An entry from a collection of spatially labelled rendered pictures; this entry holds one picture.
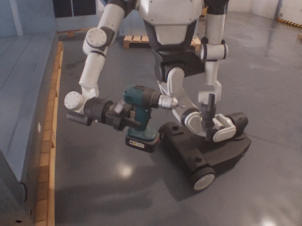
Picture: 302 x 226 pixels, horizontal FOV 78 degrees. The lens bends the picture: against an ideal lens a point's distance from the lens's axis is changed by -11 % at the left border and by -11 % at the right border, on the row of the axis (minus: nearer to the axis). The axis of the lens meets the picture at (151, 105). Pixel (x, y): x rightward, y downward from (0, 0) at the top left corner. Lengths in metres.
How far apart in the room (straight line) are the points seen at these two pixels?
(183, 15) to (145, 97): 0.45
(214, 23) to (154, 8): 0.29
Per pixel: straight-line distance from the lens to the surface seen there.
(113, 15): 0.91
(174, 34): 0.95
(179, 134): 1.64
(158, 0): 0.91
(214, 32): 1.04
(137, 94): 0.62
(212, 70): 1.10
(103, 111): 0.72
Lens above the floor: 1.26
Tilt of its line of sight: 33 degrees down
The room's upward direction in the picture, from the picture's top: 3 degrees clockwise
